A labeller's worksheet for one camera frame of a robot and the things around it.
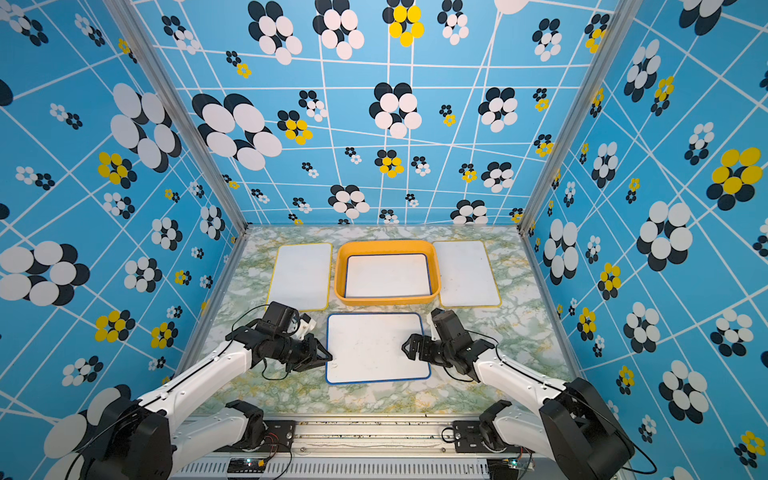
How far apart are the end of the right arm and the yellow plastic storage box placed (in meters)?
0.18

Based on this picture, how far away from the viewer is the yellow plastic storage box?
0.96m

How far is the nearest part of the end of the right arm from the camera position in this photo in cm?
63
